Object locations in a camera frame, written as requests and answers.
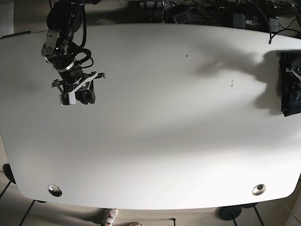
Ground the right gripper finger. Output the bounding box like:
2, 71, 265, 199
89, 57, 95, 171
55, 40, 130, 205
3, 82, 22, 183
79, 81, 95, 105

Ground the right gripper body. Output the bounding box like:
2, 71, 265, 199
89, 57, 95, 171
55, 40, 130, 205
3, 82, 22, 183
51, 72, 105, 106

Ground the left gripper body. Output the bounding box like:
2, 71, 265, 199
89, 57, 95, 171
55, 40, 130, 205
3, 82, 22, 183
285, 65, 301, 81

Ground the black T-shirt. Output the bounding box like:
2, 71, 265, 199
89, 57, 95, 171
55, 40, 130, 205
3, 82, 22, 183
279, 50, 301, 117

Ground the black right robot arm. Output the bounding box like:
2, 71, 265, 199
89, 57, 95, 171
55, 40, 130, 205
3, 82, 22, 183
41, 0, 105, 106

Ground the grey power adapter box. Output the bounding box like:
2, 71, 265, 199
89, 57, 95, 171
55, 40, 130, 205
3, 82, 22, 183
232, 13, 246, 29

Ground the left silver table grommet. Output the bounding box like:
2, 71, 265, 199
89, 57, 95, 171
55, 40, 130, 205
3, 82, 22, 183
48, 185, 62, 197

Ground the silver table grommet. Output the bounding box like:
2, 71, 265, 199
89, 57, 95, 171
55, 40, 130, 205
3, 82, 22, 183
252, 184, 266, 196
48, 185, 62, 197

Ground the left black table leg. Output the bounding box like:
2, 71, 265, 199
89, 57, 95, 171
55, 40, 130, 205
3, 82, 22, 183
19, 200, 36, 226

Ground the grey multi-socket box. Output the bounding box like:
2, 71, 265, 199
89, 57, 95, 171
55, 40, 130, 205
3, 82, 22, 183
168, 5, 193, 24

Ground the white sneaker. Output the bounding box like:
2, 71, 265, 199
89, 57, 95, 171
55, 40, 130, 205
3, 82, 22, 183
101, 209, 119, 226

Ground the right silver table grommet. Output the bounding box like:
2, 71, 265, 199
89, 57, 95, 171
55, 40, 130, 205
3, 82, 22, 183
252, 184, 266, 196

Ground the black round stand base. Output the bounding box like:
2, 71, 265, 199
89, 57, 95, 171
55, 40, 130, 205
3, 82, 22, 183
218, 206, 242, 221

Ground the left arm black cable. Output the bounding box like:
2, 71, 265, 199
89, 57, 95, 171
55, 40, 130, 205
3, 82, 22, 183
249, 0, 301, 45

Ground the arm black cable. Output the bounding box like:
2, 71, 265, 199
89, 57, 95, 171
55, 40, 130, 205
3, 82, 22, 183
75, 9, 95, 69
249, 0, 301, 45

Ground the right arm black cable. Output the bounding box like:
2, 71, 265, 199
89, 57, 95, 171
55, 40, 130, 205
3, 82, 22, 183
75, 9, 95, 69

